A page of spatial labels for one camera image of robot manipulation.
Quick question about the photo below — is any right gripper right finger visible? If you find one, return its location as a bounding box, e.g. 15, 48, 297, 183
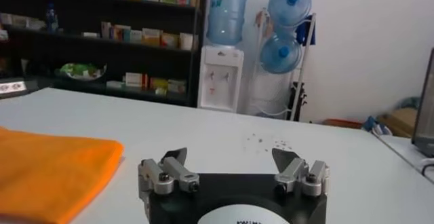
271, 147, 331, 198

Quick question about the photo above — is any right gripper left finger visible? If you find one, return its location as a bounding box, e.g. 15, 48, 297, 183
137, 147, 201, 200

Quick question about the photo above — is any orange t-shirt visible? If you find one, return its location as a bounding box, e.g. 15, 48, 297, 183
0, 126, 125, 224

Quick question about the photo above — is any pile of grey clothes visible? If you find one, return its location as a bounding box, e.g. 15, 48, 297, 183
395, 96, 421, 111

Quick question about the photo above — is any black stand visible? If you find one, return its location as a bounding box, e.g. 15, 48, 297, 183
288, 81, 308, 122

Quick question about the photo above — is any blue white bag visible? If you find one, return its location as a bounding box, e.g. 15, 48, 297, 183
362, 115, 393, 136

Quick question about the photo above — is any white metal jug rack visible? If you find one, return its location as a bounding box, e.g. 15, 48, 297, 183
249, 7, 318, 122

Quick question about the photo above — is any red white medicine box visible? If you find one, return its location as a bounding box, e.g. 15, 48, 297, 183
125, 72, 149, 89

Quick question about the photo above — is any white water dispenser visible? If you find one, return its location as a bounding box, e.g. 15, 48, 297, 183
197, 44, 245, 113

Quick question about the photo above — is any brown cardboard box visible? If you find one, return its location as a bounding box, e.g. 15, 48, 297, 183
378, 107, 418, 138

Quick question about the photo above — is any blue water jug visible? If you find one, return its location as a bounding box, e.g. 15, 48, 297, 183
267, 0, 313, 28
205, 0, 249, 46
259, 31, 302, 75

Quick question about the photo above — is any white paper cup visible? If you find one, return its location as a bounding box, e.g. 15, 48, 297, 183
179, 32, 194, 51

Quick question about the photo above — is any orange white medicine box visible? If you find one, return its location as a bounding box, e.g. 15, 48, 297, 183
142, 28, 162, 46

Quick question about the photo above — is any dark blue hanging cloth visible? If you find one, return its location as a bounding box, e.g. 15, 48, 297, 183
296, 20, 316, 46

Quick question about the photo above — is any bowl of green packets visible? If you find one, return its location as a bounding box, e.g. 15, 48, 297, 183
56, 62, 108, 82

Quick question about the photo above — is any grey laptop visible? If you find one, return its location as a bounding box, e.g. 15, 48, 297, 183
412, 47, 434, 158

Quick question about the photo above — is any black shelving unit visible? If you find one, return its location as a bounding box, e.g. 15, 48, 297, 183
0, 0, 210, 108

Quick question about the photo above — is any white socket panel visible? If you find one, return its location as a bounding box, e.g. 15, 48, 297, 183
0, 81, 28, 94

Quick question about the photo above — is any blue plastic bottle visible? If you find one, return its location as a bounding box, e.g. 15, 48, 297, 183
45, 3, 59, 35

